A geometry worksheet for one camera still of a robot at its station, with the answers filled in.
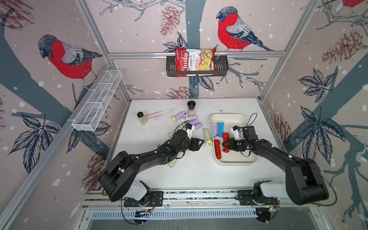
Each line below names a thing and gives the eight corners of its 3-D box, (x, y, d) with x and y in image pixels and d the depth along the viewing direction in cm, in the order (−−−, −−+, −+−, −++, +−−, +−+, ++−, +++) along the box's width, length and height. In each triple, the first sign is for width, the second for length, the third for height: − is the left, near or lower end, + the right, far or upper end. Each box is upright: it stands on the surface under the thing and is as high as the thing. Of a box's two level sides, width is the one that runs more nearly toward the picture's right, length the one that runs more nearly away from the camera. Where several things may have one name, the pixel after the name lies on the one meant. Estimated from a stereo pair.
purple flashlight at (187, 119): (181, 123, 106) (181, 121, 104) (180, 120, 108) (180, 118, 106) (196, 119, 109) (196, 116, 107) (194, 116, 111) (195, 113, 108)
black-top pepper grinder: (187, 117, 111) (187, 106, 102) (187, 111, 115) (187, 100, 106) (195, 117, 111) (195, 106, 102) (195, 111, 115) (195, 100, 106)
